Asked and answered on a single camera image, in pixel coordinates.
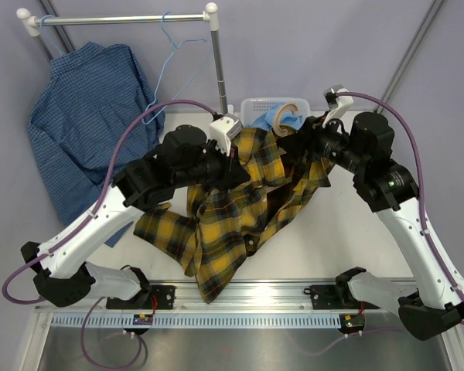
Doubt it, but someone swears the blue wire hanger left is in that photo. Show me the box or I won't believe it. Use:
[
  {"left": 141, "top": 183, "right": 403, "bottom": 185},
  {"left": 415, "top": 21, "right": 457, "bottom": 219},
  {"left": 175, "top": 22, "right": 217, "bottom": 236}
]
[{"left": 39, "top": 14, "right": 66, "bottom": 56}]

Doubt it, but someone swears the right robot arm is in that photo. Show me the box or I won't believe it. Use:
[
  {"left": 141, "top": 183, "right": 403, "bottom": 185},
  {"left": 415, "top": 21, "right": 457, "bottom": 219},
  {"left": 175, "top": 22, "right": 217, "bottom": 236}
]
[{"left": 286, "top": 112, "right": 464, "bottom": 341}]

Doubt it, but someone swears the white plastic basket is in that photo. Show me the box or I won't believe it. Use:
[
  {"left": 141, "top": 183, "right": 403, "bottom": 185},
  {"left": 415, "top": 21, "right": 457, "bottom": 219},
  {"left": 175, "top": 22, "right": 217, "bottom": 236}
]
[{"left": 240, "top": 97, "right": 311, "bottom": 126}]

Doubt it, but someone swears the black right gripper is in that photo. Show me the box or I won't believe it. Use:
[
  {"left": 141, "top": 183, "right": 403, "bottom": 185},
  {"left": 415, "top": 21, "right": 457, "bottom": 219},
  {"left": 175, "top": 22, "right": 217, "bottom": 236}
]
[{"left": 277, "top": 111, "right": 367, "bottom": 175}]

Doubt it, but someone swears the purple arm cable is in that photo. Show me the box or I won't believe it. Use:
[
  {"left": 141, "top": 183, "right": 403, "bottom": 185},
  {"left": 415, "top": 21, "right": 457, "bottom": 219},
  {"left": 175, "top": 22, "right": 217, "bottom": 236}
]
[
  {"left": 2, "top": 99, "right": 223, "bottom": 371},
  {"left": 293, "top": 91, "right": 464, "bottom": 356}
]

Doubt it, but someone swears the light blue wire hanger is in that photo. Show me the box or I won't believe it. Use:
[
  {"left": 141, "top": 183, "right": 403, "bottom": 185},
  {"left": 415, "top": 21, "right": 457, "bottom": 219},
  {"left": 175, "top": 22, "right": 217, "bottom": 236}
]
[{"left": 144, "top": 12, "right": 210, "bottom": 111}]

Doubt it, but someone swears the aluminium frame post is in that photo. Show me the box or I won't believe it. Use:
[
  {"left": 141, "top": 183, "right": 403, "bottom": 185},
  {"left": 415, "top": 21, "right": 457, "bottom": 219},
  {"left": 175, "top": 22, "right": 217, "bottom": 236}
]
[{"left": 380, "top": 0, "right": 448, "bottom": 104}]

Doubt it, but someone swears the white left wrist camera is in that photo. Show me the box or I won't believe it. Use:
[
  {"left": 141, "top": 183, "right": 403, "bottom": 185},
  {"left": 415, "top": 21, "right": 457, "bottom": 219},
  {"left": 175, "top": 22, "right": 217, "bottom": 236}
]
[{"left": 209, "top": 114, "right": 243, "bottom": 156}]

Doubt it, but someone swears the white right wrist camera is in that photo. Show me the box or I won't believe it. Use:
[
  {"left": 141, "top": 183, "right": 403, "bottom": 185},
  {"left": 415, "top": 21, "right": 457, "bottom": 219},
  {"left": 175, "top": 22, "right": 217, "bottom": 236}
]
[{"left": 322, "top": 85, "right": 353, "bottom": 126}]

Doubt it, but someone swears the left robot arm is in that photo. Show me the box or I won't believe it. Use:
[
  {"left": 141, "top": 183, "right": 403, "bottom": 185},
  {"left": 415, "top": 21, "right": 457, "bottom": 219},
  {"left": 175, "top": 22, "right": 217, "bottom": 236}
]
[{"left": 21, "top": 117, "right": 250, "bottom": 308}]

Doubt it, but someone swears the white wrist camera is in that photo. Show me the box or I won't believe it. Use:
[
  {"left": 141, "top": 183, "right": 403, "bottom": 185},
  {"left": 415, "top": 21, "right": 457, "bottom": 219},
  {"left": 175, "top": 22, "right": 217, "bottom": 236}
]
[
  {"left": 209, "top": 114, "right": 243, "bottom": 156},
  {"left": 322, "top": 85, "right": 353, "bottom": 126}
]

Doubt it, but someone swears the wooden hanger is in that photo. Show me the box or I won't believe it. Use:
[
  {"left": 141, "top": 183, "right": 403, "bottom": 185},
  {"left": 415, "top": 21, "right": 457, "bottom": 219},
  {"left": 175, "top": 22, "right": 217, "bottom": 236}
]
[{"left": 268, "top": 102, "right": 305, "bottom": 138}]

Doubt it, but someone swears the blue checkered shirt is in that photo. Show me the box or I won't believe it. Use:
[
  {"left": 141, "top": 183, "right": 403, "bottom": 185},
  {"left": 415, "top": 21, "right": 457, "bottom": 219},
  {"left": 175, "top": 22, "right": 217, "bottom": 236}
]
[{"left": 28, "top": 42, "right": 165, "bottom": 225}]

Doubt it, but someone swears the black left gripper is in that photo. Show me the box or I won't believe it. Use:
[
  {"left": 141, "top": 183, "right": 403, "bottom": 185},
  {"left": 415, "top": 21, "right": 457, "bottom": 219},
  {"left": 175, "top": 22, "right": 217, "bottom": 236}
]
[{"left": 173, "top": 139, "right": 251, "bottom": 193}]

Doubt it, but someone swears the light blue shirt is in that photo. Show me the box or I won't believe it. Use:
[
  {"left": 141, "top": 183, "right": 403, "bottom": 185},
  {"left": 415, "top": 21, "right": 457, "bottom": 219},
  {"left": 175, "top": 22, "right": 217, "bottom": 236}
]
[{"left": 250, "top": 103, "right": 304, "bottom": 137}]

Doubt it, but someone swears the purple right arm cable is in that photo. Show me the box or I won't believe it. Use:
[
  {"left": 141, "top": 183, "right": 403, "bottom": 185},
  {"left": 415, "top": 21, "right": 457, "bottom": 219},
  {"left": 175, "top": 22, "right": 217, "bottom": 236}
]
[{"left": 293, "top": 91, "right": 464, "bottom": 356}]

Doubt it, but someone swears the white slotted cable duct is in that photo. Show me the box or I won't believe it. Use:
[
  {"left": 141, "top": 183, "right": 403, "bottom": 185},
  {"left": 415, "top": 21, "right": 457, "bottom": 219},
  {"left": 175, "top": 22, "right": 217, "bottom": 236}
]
[{"left": 50, "top": 313, "right": 344, "bottom": 328}]

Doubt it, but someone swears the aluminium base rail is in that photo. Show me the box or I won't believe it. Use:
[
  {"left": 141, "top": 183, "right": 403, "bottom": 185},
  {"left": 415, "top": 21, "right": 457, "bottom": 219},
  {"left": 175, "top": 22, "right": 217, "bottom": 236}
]
[{"left": 34, "top": 271, "right": 360, "bottom": 312}]

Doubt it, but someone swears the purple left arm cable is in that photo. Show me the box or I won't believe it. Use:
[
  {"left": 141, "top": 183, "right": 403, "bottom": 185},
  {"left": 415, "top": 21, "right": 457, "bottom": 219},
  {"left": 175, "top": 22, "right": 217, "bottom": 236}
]
[{"left": 2, "top": 99, "right": 223, "bottom": 371}]

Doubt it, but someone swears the yellow plaid shirt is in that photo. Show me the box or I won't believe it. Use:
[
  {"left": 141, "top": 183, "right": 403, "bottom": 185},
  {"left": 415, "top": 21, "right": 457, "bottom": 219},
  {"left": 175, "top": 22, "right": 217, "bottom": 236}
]
[{"left": 134, "top": 128, "right": 333, "bottom": 304}]

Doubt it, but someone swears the white clothes rack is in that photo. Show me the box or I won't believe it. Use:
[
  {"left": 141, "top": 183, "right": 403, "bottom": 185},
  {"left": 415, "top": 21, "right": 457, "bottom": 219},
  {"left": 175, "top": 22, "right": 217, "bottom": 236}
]
[{"left": 15, "top": 2, "right": 233, "bottom": 114}]

